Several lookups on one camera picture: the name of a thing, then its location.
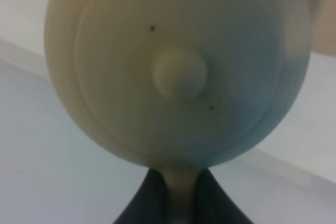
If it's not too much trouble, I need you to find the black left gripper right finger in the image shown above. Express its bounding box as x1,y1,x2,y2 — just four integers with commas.
195,169,253,224

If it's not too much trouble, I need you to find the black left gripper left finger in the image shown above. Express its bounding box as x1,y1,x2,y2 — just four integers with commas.
114,169,170,224

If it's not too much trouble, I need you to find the beige ceramic teapot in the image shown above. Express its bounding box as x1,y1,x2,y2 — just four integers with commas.
43,0,314,201

